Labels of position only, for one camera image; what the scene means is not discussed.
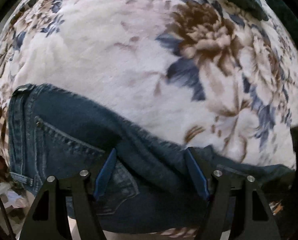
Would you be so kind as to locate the small dark green pillow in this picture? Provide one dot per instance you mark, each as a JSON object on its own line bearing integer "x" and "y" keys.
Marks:
{"x": 286, "y": 12}

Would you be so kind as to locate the blue denim pants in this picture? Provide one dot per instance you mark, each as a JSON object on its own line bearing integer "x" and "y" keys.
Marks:
{"x": 76, "y": 120}

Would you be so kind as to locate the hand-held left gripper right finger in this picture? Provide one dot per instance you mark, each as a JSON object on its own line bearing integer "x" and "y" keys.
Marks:
{"x": 196, "y": 172}

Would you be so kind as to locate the floral printed blanket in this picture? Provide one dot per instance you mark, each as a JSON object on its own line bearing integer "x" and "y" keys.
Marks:
{"x": 101, "y": 42}

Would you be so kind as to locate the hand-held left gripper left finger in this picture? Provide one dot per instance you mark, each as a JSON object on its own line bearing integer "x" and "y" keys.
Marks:
{"x": 105, "y": 175}

